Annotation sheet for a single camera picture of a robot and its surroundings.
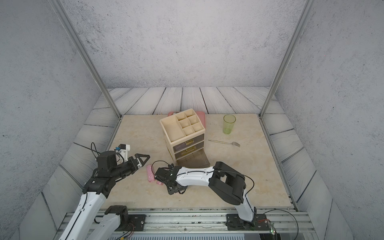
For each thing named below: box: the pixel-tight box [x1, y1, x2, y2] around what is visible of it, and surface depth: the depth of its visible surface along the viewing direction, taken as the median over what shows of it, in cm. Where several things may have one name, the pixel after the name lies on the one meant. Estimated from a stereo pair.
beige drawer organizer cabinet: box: [159, 108, 206, 162], surface depth 83 cm
